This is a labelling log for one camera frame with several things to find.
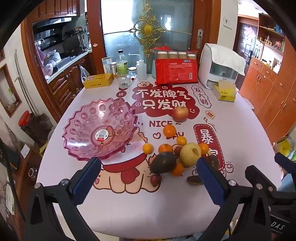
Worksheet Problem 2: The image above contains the medium orange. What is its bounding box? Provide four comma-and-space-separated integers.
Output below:
158, 144, 173, 154

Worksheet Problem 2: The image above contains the white cloth cover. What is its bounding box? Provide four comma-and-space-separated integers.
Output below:
209, 44, 246, 76

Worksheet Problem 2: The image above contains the wooden sideboard cabinet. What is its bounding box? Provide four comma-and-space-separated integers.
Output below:
240, 57, 296, 144

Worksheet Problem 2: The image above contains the cardboard box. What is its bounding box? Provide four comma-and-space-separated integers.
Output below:
274, 137, 296, 160

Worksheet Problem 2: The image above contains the wall niche with plant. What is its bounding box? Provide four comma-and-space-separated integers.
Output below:
0, 64, 22, 117

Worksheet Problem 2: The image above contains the clear bottle with green label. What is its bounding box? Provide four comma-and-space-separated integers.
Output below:
116, 49, 129, 76

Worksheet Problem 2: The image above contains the large orange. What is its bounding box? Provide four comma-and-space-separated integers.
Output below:
163, 124, 177, 138

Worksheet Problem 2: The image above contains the wooden kitchen cabinet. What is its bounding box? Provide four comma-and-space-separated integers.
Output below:
30, 0, 80, 18
46, 50, 93, 112

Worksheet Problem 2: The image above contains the wooden display shelf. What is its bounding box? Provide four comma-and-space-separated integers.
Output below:
257, 13, 286, 56

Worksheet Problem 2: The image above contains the pink plastic fruit bowl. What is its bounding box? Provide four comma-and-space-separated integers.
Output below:
61, 98, 139, 161

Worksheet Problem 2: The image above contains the wooden lower kitchen cabinet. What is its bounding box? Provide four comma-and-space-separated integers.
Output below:
46, 50, 93, 112

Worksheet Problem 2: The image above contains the white printed tablecloth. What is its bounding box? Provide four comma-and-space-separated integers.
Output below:
37, 79, 282, 234

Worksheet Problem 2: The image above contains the frosted glass door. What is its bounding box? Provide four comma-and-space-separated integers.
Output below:
87, 0, 204, 81

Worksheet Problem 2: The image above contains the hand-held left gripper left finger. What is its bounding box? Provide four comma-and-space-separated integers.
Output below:
24, 157, 102, 241

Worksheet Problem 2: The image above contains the white countertop appliance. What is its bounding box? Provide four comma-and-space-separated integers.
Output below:
198, 43, 246, 90

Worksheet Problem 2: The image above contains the yellow pear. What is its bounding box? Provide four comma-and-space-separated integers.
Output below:
180, 143, 202, 167

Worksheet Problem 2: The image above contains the small olive brown fruit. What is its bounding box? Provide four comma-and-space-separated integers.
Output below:
187, 176, 204, 185

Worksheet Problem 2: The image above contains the range hood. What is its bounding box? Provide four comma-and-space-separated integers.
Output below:
32, 17, 72, 30

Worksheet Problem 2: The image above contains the pink plastic bag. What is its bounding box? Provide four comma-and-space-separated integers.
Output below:
35, 44, 54, 75

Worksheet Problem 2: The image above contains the white plastic bottle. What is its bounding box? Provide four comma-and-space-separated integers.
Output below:
136, 60, 148, 81

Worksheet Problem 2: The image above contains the clear drinking glass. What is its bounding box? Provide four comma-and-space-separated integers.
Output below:
116, 71, 131, 89

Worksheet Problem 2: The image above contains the red apple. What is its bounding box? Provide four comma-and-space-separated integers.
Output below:
171, 106, 189, 123

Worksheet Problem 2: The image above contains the yellow tissue box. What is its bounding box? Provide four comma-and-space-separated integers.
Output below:
82, 73, 113, 90

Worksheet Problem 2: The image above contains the red pack of paper cups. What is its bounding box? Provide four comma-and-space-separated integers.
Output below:
150, 46, 200, 85

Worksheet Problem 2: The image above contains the gold door ornament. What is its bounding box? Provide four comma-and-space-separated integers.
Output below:
129, 2, 167, 57

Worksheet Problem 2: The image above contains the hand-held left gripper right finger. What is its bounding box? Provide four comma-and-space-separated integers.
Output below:
196, 157, 272, 241

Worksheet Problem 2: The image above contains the dark green avocado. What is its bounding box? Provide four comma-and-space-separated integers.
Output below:
150, 152, 177, 174

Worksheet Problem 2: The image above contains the jar with red lid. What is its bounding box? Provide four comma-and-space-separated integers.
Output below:
18, 111, 49, 142

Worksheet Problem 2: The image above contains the yellow tissue pack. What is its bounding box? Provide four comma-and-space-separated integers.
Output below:
212, 81, 237, 102

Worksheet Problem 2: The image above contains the white wall box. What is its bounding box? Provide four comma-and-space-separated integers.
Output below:
223, 15, 234, 29

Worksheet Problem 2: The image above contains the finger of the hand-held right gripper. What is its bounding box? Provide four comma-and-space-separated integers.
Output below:
275, 153, 296, 174
245, 165, 281, 194

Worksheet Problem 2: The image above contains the white vertical pipe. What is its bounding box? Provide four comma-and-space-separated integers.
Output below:
15, 50, 35, 115

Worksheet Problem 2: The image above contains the wooden upper kitchen cabinet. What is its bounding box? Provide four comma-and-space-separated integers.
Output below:
30, 0, 80, 18

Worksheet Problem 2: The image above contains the white and blue carton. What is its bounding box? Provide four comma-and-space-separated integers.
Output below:
102, 56, 112, 75

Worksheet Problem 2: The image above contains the small dark brown fruit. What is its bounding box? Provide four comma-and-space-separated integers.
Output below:
208, 155, 219, 169

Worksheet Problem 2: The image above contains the small dark red fruit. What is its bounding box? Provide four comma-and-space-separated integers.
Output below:
150, 174, 162, 186

